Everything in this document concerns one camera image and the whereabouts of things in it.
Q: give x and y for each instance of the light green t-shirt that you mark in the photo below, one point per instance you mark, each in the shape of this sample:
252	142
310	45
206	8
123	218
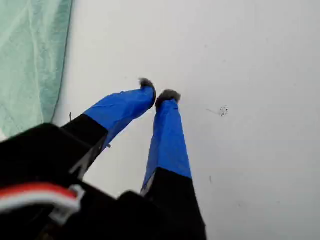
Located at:
25	62

